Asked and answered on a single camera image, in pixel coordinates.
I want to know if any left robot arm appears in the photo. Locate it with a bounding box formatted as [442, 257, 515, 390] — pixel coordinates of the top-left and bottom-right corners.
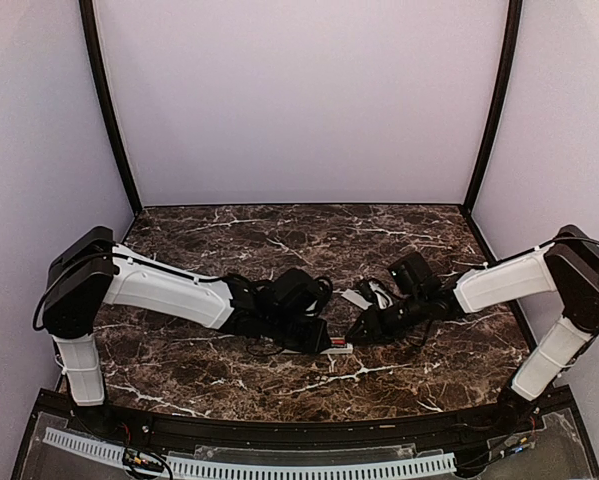
[33, 226, 333, 436]

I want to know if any left black frame post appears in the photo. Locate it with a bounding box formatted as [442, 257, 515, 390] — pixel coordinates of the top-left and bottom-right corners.
[78, 0, 143, 216]

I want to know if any white remote battery cover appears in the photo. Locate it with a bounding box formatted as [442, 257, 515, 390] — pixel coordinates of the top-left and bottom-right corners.
[341, 289, 372, 310]

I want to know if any white remote control body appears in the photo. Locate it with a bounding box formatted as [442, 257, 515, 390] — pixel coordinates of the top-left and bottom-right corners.
[281, 341, 354, 355]

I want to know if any black frame post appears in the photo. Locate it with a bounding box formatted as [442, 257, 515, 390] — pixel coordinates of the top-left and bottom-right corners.
[462, 0, 523, 217]
[78, 0, 143, 216]

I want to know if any black front rail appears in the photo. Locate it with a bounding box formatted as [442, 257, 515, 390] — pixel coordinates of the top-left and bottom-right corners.
[68, 399, 545, 454]

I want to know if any right black frame post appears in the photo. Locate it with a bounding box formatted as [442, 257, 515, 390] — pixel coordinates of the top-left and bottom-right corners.
[462, 0, 523, 217]

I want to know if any white slotted cable duct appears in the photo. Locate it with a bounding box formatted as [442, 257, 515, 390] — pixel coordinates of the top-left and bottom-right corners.
[42, 427, 456, 479]

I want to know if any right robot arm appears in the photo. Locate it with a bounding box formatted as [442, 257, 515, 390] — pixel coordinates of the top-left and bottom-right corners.
[345, 225, 599, 434]

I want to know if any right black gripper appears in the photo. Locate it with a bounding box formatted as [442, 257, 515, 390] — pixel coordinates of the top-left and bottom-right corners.
[345, 290, 428, 344]

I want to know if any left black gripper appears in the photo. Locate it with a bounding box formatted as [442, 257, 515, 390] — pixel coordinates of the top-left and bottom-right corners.
[265, 312, 332, 356]

